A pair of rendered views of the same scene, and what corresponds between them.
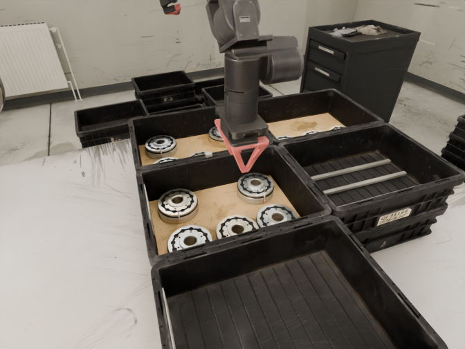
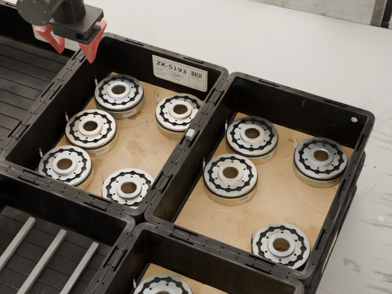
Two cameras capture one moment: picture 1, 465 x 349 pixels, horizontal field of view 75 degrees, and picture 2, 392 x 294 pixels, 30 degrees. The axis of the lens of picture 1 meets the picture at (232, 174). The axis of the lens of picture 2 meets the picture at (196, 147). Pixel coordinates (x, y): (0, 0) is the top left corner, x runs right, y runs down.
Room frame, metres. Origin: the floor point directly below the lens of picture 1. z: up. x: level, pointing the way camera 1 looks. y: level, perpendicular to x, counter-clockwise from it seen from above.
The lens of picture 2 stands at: (1.32, -0.56, 1.95)
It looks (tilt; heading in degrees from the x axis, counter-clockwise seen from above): 50 degrees down; 135
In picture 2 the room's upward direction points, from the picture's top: 1 degrees counter-clockwise
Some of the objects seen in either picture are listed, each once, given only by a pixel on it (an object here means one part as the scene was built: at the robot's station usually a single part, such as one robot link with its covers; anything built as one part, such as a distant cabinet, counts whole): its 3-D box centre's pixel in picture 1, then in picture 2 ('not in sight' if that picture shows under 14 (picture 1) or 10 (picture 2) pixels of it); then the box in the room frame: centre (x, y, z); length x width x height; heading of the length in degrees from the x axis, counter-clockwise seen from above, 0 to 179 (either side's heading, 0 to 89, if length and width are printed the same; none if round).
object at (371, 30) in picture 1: (370, 29); not in sight; (2.36, -1.00, 0.88); 0.29 x 0.22 x 0.03; 114
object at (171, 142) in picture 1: (160, 143); (320, 157); (0.86, 0.24, 0.86); 0.10 x 0.10 x 0.01
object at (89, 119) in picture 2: (237, 229); (90, 126); (0.47, -0.01, 0.86); 0.05 x 0.05 x 0.01
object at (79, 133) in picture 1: (120, 147); not in sight; (1.59, 0.70, 0.37); 0.40 x 0.30 x 0.45; 114
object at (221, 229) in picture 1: (237, 230); (90, 128); (0.47, -0.01, 0.86); 0.10 x 0.10 x 0.01
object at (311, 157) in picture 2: (160, 142); (321, 156); (0.86, 0.24, 0.86); 0.05 x 0.05 x 0.01
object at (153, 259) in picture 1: (226, 193); (119, 117); (0.54, 0.01, 0.92); 0.40 x 0.30 x 0.02; 109
